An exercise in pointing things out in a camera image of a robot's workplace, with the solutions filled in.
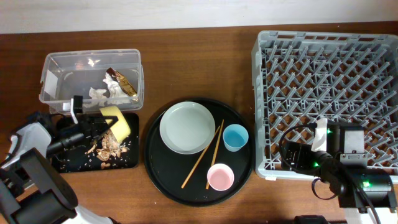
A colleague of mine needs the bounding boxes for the black rectangular tray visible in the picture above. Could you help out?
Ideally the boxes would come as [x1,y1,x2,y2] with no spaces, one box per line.
[51,113,139,173]

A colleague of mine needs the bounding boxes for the clear plastic waste bin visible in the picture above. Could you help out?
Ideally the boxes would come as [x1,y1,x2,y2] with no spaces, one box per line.
[39,49,144,114]

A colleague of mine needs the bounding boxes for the grey dishwasher rack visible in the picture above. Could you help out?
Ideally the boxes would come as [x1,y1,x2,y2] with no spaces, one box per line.
[251,30,397,181]

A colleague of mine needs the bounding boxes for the pink plastic cup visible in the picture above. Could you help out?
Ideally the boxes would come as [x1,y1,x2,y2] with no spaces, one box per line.
[207,163,234,191]

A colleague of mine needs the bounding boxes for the grey round plate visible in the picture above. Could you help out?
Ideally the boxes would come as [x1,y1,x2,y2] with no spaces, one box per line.
[159,101,216,155]

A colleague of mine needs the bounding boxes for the round black serving tray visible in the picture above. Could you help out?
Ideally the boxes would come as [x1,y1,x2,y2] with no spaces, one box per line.
[144,98,254,206]

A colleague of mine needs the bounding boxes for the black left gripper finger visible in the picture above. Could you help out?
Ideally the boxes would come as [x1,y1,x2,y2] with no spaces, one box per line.
[91,123,114,142]
[90,115,119,124]

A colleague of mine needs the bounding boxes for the food scraps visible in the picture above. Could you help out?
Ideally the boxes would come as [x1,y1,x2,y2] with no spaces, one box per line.
[85,131,129,169]

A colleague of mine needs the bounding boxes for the blue plastic cup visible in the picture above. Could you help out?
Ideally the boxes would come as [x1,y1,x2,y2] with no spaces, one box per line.
[223,124,249,152]

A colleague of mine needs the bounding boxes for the yellow bowl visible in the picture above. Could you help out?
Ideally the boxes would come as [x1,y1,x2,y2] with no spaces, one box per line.
[99,106,131,143]

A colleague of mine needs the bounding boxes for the right wooden chopstick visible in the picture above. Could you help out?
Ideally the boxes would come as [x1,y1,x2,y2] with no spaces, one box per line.
[205,119,224,190]

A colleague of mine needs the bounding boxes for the wooden chopstick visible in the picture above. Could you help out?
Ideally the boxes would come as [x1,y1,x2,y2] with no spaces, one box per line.
[205,119,224,190]
[181,126,221,189]

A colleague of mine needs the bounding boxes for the left wooden chopstick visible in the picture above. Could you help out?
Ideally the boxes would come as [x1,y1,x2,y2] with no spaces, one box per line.
[181,126,221,189]

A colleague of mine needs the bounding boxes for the white napkin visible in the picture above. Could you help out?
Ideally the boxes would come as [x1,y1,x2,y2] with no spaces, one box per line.
[89,88,107,100]
[103,73,126,98]

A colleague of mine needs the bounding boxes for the brown foil wrapper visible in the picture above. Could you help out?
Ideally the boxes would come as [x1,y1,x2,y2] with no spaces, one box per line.
[106,68,137,96]

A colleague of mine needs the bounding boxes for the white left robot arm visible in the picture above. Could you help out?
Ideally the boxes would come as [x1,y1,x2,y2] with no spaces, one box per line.
[1,112,119,223]

